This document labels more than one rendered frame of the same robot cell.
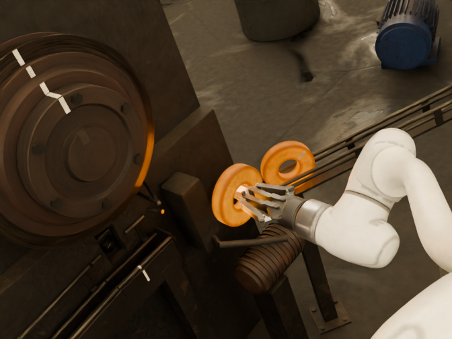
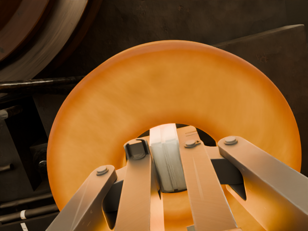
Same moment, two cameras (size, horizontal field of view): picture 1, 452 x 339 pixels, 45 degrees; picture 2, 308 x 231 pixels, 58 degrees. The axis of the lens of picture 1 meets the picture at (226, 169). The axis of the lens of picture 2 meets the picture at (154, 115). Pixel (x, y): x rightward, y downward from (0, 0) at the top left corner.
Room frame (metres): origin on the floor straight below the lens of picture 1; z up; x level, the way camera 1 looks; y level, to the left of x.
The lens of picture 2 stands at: (0.93, -0.11, 0.90)
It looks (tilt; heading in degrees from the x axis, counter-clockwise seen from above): 15 degrees down; 40
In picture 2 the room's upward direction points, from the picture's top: 15 degrees counter-clockwise
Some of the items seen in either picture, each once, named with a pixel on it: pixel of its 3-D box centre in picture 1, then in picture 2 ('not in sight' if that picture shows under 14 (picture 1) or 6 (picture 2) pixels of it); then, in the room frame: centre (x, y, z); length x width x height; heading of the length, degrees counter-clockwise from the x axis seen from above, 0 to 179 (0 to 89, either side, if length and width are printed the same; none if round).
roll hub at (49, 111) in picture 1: (86, 151); not in sight; (1.02, 0.26, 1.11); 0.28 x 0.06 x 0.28; 126
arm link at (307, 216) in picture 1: (314, 220); not in sight; (0.88, -0.14, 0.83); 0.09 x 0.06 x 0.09; 126
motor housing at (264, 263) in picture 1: (284, 297); not in sight; (1.18, -0.03, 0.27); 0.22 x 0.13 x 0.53; 126
